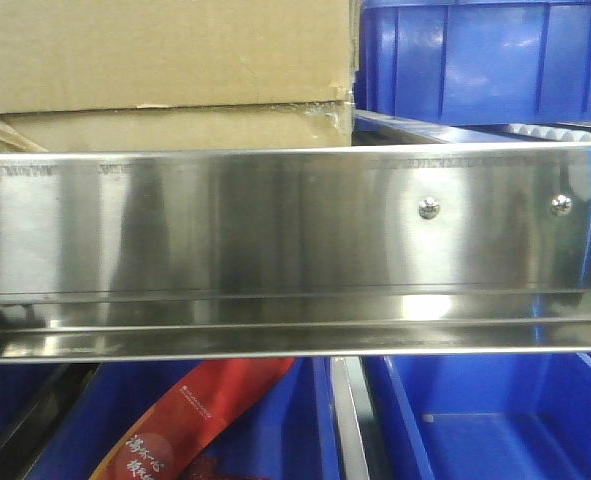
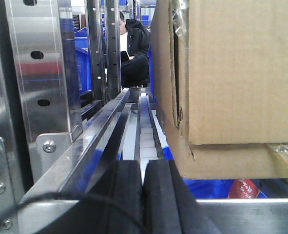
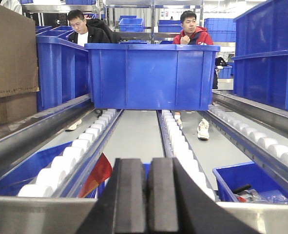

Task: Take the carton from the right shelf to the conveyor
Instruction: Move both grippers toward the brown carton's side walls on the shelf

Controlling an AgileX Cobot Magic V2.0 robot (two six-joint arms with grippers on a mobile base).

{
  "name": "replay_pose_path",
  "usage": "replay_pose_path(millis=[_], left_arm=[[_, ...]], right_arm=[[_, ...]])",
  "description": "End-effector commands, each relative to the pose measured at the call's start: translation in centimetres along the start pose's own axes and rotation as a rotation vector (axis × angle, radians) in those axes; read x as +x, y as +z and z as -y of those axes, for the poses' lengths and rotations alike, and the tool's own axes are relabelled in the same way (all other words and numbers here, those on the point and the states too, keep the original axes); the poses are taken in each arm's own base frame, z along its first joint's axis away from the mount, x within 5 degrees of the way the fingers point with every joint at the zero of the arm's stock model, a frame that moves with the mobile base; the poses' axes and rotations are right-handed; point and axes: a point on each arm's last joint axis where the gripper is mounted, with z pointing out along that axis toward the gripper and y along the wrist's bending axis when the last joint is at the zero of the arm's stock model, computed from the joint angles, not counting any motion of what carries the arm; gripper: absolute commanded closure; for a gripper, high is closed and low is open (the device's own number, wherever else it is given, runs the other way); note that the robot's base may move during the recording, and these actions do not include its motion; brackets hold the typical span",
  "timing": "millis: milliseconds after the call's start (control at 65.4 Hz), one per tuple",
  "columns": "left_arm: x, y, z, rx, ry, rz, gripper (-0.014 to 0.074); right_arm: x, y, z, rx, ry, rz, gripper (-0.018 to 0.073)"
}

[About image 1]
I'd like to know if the brown cardboard carton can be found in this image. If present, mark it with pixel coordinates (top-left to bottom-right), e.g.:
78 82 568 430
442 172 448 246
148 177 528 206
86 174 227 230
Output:
0 1 359 153

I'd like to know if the blue bin lower middle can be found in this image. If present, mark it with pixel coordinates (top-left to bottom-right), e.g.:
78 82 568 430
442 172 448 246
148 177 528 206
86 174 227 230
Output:
27 358 341 479

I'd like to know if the blue bin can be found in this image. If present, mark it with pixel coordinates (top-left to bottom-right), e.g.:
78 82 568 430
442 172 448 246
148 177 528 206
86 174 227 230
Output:
362 353 591 479
27 358 341 479
355 1 591 126
0 364 59 431

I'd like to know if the blue bin upper right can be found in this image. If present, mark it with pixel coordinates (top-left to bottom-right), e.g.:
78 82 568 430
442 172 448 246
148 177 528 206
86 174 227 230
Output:
355 1 591 126

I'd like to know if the red snack package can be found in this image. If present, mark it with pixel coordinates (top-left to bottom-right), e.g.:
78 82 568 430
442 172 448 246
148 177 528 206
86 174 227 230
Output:
90 357 294 479

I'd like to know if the blue bin lower right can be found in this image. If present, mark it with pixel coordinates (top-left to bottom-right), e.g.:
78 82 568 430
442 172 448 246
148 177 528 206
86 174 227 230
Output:
362 353 591 479

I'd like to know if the blue bin lower left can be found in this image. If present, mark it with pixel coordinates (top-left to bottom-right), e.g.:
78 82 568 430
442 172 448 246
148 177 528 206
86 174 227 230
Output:
0 364 59 431

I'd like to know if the left shiny rail bolt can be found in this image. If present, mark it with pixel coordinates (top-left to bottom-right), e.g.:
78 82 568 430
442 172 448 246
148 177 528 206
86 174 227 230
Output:
418 196 440 220

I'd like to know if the shiny rail bolt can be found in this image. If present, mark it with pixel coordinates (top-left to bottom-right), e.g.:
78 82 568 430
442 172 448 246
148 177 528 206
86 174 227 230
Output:
418 196 440 220
550 194 573 217

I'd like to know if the metal shelf divider rail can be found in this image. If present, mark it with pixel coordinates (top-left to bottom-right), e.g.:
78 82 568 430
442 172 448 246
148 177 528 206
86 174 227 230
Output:
330 356 393 480

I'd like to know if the stainless steel shelf rail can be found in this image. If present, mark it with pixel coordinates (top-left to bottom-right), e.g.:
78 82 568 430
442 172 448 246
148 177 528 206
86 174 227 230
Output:
0 143 591 363

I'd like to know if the right shiny rail bolt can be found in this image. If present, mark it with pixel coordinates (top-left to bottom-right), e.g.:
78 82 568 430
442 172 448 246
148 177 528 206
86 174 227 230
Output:
550 194 573 217

